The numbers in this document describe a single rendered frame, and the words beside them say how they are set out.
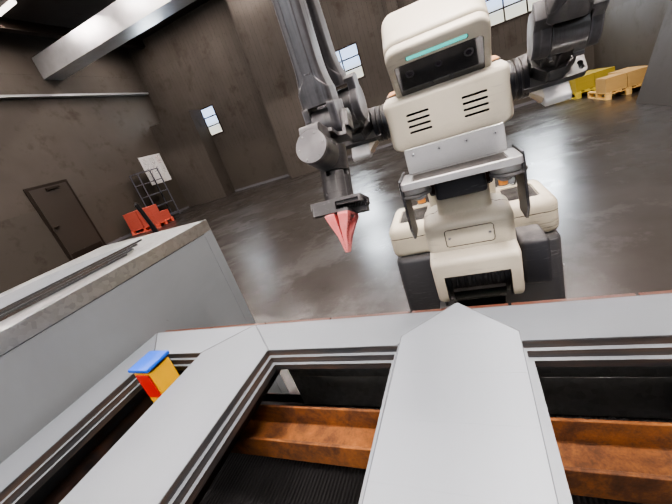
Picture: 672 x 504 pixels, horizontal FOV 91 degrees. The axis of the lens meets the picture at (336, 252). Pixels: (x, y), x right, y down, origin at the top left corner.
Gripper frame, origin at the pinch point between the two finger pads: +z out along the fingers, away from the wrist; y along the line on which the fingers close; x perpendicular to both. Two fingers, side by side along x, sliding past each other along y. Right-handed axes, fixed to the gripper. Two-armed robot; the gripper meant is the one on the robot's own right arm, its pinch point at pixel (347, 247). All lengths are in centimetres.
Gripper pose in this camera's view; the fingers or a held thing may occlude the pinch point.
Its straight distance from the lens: 63.4
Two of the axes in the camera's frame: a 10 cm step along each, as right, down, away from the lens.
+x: 3.7, -0.1, 9.3
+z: 1.6, 9.9, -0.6
